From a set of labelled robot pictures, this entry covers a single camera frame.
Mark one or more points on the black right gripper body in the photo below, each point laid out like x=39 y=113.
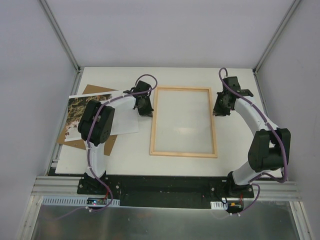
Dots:
x=221 y=107

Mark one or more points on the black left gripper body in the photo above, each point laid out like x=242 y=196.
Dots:
x=144 y=107

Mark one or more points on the light wooden picture frame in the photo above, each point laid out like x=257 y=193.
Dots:
x=153 y=126

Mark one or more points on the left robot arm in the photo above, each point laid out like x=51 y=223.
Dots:
x=97 y=120

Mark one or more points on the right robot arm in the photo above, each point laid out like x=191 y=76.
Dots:
x=270 y=147

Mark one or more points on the printed photo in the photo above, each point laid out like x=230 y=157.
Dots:
x=76 y=107

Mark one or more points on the white paper sheet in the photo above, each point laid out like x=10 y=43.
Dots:
x=125 y=120

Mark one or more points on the right aluminium corner post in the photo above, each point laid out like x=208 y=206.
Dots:
x=276 y=35

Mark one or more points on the aluminium corner post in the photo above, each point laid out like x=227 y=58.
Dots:
x=59 y=34
x=276 y=35

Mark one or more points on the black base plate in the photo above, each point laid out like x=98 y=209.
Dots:
x=184 y=192

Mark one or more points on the right cable duct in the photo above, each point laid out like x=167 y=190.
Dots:
x=218 y=205

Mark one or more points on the cable duct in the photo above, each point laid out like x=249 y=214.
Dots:
x=218 y=205
x=79 y=201

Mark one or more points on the left aluminium corner post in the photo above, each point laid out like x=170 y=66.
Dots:
x=59 y=34

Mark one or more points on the aluminium front rail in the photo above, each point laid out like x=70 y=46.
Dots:
x=266 y=190

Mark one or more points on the left cable duct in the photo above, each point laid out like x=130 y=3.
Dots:
x=79 y=201

